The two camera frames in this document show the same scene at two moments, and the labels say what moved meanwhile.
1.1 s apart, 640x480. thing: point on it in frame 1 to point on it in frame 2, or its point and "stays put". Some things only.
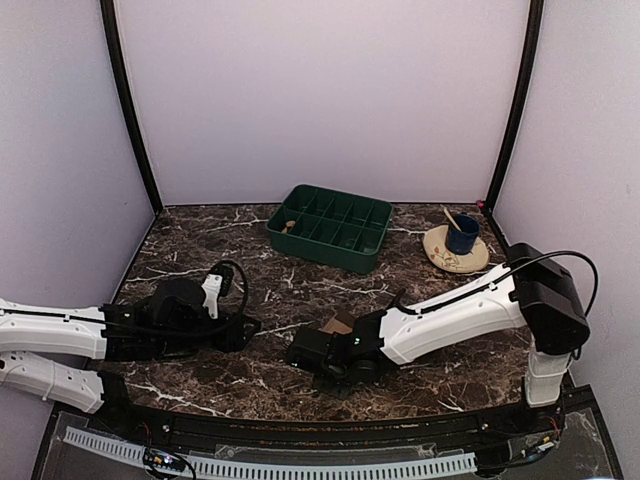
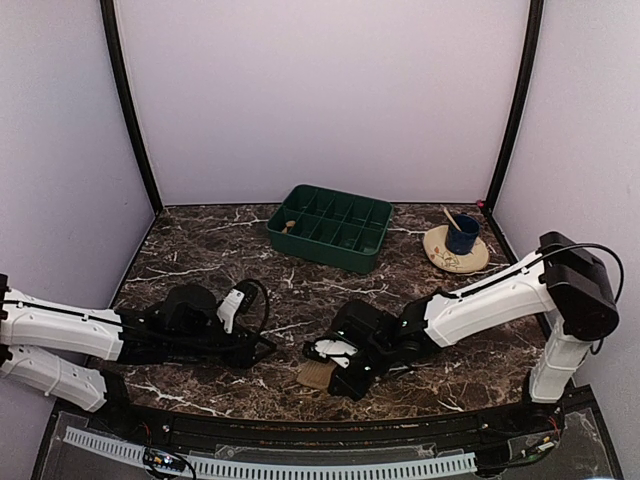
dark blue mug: (462, 241) stays put
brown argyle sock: (289, 224) stays put
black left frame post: (109, 15) stays put
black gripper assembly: (181, 301) to (238, 302)
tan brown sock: (342, 322) to (316, 373)
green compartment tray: (338, 229) stays put
